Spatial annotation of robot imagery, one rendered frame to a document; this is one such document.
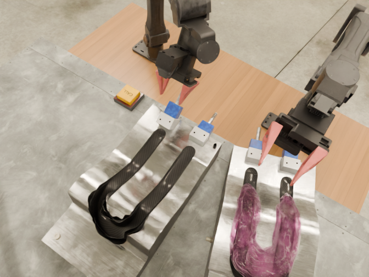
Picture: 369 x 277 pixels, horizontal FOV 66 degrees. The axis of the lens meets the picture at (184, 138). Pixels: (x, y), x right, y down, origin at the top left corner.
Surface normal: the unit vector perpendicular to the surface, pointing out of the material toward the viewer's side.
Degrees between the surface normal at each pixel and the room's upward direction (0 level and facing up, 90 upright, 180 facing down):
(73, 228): 0
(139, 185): 28
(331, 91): 2
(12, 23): 0
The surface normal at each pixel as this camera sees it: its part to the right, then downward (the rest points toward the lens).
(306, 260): -0.03, -0.25
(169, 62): -0.45, 0.39
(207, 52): 0.37, 0.62
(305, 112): 0.02, -0.47
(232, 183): 0.14, -0.79
